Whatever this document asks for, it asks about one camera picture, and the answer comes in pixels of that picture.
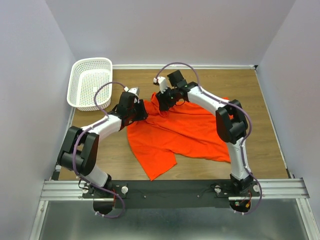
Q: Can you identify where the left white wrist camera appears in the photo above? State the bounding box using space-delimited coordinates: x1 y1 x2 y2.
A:
123 86 140 97

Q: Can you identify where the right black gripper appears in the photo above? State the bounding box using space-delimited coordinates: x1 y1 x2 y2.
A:
155 85 179 112

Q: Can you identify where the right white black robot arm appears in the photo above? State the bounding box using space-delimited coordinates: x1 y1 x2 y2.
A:
153 70 254 196

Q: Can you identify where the white perforated plastic basket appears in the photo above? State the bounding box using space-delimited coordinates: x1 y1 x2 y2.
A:
66 57 113 112

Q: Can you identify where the aluminium frame rail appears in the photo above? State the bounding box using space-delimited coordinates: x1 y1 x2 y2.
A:
40 178 310 201

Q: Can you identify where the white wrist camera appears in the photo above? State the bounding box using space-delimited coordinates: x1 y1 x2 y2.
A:
123 86 140 97
153 76 169 94

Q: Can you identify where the black mounting base plate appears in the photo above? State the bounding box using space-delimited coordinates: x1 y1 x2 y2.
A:
81 179 261 213

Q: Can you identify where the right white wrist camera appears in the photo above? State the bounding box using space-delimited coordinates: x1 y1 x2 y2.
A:
153 76 169 94

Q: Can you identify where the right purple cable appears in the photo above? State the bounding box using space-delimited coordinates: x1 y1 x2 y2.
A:
155 62 263 216

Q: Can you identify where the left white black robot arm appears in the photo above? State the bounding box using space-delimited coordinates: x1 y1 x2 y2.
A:
57 87 148 198

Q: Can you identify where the orange t-shirt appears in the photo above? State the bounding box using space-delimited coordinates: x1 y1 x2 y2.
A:
126 94 231 181

